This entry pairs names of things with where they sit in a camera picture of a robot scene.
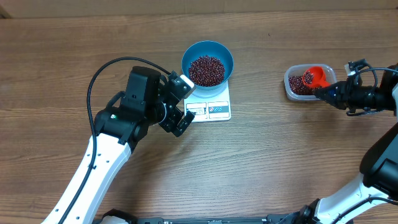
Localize red scoop blue handle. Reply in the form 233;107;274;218
302;67;330;89

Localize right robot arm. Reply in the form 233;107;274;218
280;59;397;224

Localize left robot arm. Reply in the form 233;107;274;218
44;66;195;223

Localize white digital kitchen scale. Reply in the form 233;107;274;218
183;82;231;123

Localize red beans in bowl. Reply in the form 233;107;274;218
188;55;225;87

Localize blue bowl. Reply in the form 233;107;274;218
182;40;234;89

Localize clear plastic container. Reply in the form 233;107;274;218
284;63;337;101

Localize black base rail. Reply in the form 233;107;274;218
91;204;354;224

